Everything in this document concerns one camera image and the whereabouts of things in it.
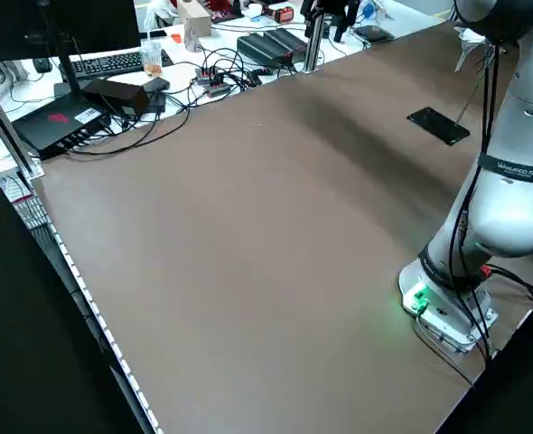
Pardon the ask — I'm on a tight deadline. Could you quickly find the black flat device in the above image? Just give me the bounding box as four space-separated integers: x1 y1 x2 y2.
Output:
354 24 397 44

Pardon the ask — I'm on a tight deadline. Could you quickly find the red black device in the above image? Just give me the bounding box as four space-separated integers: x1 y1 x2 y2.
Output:
266 4 295 24

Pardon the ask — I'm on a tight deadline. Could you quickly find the black computer monitor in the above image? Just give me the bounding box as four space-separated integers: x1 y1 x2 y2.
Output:
0 0 142 103

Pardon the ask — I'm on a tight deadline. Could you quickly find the brown cardboard box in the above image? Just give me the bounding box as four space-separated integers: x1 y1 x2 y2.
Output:
178 2 213 53

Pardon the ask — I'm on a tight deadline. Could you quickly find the black cable with red plug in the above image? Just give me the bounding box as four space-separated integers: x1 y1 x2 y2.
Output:
481 264 533 308

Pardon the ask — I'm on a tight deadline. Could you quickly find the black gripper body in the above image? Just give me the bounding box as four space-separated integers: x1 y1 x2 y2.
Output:
316 0 357 13

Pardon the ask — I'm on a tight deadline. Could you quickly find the black rectangular box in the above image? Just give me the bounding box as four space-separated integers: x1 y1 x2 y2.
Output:
80 79 153 117

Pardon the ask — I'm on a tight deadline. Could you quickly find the white led strip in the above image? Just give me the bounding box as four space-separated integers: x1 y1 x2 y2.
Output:
13 171 164 434

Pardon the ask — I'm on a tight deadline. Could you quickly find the small black adapter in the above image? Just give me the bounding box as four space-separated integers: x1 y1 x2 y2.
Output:
144 76 172 94

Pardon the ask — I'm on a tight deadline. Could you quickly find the metal ring stand black base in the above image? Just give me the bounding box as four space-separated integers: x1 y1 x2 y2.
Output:
406 33 496 146

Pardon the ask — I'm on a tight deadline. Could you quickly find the black looping cable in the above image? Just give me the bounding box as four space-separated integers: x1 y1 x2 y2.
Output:
65 92 191 157

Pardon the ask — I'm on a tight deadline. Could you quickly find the black computer box red logo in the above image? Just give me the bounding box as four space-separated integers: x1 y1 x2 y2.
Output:
11 92 114 162

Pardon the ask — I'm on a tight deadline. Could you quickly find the aluminium camera post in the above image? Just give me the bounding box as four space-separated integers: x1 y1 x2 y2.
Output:
303 0 329 73

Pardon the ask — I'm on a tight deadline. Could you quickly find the black power supply unit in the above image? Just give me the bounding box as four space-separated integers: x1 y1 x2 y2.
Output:
264 27 311 60
237 32 290 69

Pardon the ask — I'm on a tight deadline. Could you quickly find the white paper orange mark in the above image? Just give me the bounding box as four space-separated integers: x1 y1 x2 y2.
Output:
160 24 186 46

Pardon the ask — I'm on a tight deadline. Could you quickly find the grey usb hub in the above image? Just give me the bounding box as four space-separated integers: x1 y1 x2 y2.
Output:
195 65 231 96

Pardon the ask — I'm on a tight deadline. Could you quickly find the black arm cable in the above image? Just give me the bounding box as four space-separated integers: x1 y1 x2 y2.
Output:
446 42 498 295

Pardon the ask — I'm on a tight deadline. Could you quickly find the white filter paper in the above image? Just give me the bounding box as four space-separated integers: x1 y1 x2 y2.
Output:
454 25 487 45

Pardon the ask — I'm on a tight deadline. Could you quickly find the aluminium corner post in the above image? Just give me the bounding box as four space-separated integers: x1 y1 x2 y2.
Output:
0 67 44 180

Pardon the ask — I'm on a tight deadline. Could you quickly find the black keyboard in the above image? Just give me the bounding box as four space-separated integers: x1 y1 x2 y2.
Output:
70 49 175 80

